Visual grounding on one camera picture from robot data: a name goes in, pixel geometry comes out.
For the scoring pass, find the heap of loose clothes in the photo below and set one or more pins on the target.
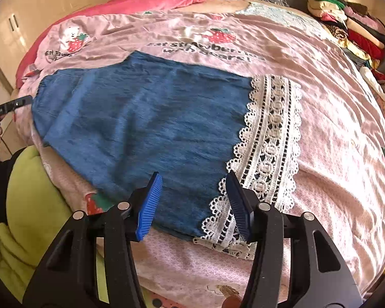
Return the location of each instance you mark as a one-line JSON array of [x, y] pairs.
[[377, 80]]

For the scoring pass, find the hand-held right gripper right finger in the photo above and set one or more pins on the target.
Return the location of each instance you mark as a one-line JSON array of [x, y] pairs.
[[239, 208]]

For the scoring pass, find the pink strawberry printed blanket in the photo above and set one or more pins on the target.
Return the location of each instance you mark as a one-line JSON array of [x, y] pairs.
[[324, 134]]

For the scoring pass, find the cream wardrobe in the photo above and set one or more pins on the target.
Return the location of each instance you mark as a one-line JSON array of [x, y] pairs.
[[35, 6]]

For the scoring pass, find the beige bed sheet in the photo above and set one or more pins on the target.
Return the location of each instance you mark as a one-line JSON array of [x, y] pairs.
[[211, 6]]

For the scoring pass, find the blue patterned pillow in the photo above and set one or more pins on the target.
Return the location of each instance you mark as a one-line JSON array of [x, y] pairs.
[[269, 0]]

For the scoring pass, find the stack of folded clothes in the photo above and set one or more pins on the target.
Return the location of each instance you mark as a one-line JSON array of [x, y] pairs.
[[356, 29]]

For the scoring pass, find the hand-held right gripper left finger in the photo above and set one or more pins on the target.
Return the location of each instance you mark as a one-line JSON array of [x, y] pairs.
[[149, 205]]

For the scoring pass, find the light blue cloth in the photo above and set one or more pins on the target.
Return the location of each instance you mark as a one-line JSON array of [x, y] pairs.
[[276, 16]]

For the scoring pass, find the pink red quilt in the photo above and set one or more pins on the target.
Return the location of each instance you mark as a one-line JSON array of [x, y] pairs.
[[122, 4]]

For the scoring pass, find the blue denim pants lace hem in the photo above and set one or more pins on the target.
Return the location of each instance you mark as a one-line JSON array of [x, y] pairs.
[[147, 118]]

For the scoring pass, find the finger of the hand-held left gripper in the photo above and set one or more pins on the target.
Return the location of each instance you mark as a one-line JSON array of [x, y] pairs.
[[9, 106]]

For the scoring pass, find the person's green jacket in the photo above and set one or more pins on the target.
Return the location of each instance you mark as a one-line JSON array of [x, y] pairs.
[[35, 205]]

